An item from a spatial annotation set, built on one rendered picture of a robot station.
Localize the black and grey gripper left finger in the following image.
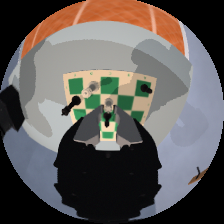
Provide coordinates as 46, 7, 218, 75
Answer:
53, 104, 104, 168

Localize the white chess piece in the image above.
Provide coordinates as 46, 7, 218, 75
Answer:
104, 98, 113, 113
81, 81, 99, 98

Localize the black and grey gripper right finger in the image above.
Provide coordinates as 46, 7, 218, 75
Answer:
113, 105, 162, 169

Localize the green and cream chessboard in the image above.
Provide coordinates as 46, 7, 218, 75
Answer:
63, 70, 157, 141

